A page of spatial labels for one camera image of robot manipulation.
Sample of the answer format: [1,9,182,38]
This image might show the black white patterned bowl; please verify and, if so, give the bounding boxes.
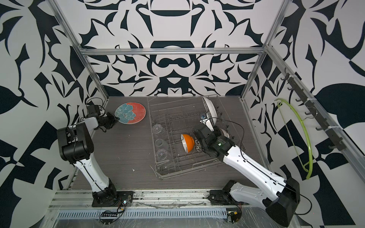
[194,141,202,153]

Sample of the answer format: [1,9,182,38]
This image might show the frosted textured plastic cup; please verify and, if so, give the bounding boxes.
[155,139,169,150]

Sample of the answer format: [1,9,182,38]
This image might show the white orange small bowl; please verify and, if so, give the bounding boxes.
[181,134,195,154]

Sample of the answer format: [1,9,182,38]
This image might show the teal red striped bowl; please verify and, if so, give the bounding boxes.
[115,102,146,124]

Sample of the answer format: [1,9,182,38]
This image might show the grey wire dish rack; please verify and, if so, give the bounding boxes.
[148,96,241,180]

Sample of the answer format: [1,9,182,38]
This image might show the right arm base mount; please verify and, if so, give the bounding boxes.
[208,190,249,206]

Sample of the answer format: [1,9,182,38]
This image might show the clear smooth plastic cup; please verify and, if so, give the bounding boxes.
[152,124,165,136]

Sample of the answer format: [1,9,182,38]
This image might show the black wall hook rail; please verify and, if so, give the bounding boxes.
[281,68,347,151]

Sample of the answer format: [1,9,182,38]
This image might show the clear faceted plastic cup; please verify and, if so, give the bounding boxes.
[156,149,172,166]

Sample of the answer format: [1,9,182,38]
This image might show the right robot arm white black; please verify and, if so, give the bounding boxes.
[193,123,300,227]

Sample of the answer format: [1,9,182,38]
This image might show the aluminium frame bars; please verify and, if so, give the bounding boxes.
[45,0,365,183]

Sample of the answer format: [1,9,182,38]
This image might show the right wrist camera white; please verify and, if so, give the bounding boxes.
[200,113,214,132]

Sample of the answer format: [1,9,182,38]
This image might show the pink ribbed bowl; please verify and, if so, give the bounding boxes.
[219,128,230,139]

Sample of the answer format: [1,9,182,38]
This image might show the zigzag rim white bowl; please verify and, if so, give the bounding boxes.
[202,97,218,126]

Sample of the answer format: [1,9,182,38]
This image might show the green plastic hanger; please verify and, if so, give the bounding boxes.
[275,98,314,180]

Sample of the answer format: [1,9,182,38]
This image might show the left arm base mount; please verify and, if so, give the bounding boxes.
[91,191,135,208]

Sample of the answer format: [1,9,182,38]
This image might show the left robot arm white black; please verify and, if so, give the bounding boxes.
[57,105,120,204]

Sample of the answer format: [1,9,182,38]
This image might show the white slotted cable duct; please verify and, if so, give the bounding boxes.
[57,208,227,220]

